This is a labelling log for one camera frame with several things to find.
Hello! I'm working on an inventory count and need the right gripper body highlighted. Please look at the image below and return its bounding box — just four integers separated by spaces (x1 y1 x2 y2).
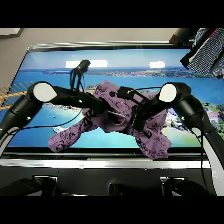
131 101 150 133

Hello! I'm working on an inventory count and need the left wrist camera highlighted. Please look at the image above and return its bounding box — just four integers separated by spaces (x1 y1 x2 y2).
69 59 92 93

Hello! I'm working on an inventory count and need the purple printed long-sleeved shirt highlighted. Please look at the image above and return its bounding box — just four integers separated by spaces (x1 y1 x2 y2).
47 80 173 160

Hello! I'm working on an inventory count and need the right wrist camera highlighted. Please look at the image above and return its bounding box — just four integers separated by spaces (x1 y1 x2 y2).
116 85 148 104

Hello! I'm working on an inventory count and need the silver frame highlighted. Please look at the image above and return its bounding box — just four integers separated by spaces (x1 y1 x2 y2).
0 152 224 197

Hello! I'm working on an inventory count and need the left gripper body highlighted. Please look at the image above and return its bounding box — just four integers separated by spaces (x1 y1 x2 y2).
83 94 110 115

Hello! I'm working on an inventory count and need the black and white checked garment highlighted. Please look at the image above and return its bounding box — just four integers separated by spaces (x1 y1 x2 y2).
187 28 224 78

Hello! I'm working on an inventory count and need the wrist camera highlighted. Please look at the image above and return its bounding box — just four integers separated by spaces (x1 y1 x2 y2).
69 59 92 93
116 85 148 104

